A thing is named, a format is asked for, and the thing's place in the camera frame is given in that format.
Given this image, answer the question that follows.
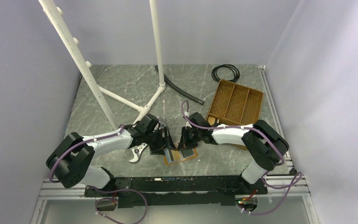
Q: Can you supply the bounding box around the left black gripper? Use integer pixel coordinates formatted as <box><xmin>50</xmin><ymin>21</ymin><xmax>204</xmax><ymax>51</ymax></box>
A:
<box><xmin>144</xmin><ymin>126</ymin><xmax>176</xmax><ymax>155</ymax></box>

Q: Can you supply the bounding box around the red handled adjustable wrench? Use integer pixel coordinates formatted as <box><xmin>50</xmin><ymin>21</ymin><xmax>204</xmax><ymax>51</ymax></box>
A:
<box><xmin>128</xmin><ymin>123</ymin><xmax>166</xmax><ymax>163</ymax></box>

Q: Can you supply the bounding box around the brown woven divided tray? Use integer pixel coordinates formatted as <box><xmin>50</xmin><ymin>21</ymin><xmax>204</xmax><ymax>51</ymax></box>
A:
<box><xmin>206</xmin><ymin>79</ymin><xmax>264</xmax><ymax>151</ymax></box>

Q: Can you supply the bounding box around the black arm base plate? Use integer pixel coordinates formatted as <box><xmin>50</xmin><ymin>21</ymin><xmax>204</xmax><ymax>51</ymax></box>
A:
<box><xmin>80</xmin><ymin>171</ymin><xmax>268</xmax><ymax>208</ymax></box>

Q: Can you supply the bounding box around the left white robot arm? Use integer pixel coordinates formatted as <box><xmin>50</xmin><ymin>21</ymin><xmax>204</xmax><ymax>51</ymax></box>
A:
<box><xmin>46</xmin><ymin>113</ymin><xmax>176</xmax><ymax>196</ymax></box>

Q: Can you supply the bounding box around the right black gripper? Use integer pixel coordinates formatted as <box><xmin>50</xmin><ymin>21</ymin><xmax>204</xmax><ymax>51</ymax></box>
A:
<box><xmin>177</xmin><ymin>126</ymin><xmax>202</xmax><ymax>151</ymax></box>

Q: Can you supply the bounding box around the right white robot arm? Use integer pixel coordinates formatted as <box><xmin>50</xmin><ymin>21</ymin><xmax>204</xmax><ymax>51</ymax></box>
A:
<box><xmin>177</xmin><ymin>112</ymin><xmax>289</xmax><ymax>194</ymax></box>

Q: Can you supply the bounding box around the white PVC pipe frame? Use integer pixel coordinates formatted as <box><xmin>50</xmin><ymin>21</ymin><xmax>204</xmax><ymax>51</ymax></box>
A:
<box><xmin>39</xmin><ymin>0</ymin><xmax>166</xmax><ymax>129</ymax></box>

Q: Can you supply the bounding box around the aluminium extrusion rail frame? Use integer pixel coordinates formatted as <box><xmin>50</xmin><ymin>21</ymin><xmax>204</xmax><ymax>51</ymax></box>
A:
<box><xmin>30</xmin><ymin>65</ymin><xmax>320</xmax><ymax>224</ymax></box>

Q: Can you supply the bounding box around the black rubber hose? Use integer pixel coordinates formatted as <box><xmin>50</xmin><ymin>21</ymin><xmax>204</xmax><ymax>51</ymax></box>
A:
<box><xmin>154</xmin><ymin>65</ymin><xmax>205</xmax><ymax>106</ymax></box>

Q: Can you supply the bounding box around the coiled black cable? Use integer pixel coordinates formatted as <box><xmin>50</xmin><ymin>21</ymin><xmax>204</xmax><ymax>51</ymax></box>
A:
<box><xmin>211</xmin><ymin>64</ymin><xmax>241</xmax><ymax>83</ymax></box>

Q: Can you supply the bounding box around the black VIP credit card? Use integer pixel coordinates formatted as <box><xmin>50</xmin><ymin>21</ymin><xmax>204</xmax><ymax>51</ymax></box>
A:
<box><xmin>181</xmin><ymin>149</ymin><xmax>195</xmax><ymax>159</ymax></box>

